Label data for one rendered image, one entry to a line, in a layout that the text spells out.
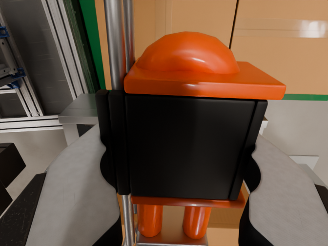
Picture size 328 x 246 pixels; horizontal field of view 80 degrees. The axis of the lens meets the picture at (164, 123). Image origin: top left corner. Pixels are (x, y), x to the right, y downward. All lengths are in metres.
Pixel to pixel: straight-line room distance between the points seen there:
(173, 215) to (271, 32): 0.61
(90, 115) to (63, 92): 0.49
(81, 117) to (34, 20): 0.57
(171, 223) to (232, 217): 0.28
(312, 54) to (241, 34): 0.24
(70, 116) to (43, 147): 1.03
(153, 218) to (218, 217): 0.30
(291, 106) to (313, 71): 0.74
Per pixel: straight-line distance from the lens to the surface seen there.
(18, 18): 1.17
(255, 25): 0.69
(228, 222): 0.46
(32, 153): 1.82
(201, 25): 0.65
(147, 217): 0.17
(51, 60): 1.14
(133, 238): 0.18
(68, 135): 0.79
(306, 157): 1.84
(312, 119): 1.67
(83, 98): 0.85
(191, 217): 0.18
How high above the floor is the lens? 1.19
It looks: 61 degrees down
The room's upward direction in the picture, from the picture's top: 179 degrees counter-clockwise
